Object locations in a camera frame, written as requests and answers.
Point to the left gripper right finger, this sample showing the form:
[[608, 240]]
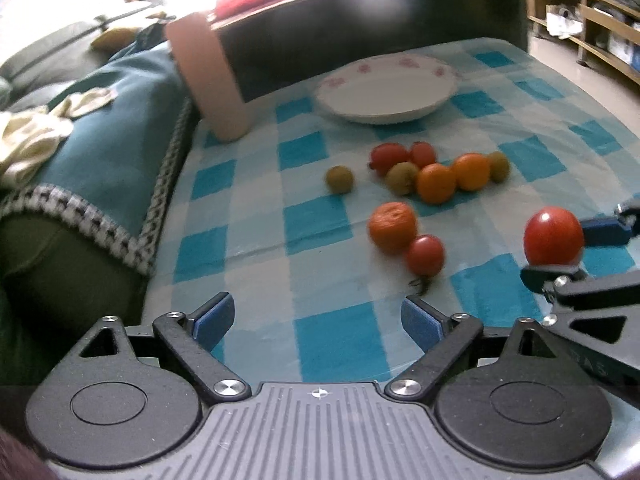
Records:
[[445, 341]]

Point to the large red tomato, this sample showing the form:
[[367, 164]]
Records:
[[553, 236]]

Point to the blue checkered tablecloth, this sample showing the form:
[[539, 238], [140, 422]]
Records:
[[318, 227]]

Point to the small red tomato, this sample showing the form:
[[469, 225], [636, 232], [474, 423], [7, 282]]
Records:
[[426, 256]]

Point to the wrinkled orange tangerine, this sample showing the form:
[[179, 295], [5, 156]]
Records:
[[392, 227]]

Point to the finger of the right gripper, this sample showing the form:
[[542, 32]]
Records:
[[572, 285], [616, 230]]

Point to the grey sofa cushion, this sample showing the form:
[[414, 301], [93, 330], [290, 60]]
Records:
[[49, 65]]

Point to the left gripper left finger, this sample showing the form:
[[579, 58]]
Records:
[[187, 341]]

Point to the yellow pillow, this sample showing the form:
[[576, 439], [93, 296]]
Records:
[[114, 39]]

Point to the lone green longan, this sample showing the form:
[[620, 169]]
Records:
[[339, 180]]

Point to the wooden shelf unit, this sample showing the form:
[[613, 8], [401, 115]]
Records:
[[604, 29]]

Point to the cream cloth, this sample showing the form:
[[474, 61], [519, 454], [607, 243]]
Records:
[[31, 137]]

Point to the teal houndstooth blanket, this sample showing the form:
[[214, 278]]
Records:
[[111, 181]]

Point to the dark wooden cabinet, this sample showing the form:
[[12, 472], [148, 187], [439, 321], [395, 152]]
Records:
[[293, 40]]

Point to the pink cylinder bottle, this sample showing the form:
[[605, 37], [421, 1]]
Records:
[[204, 65]]

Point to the white floral plate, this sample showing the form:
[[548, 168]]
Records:
[[387, 89]]

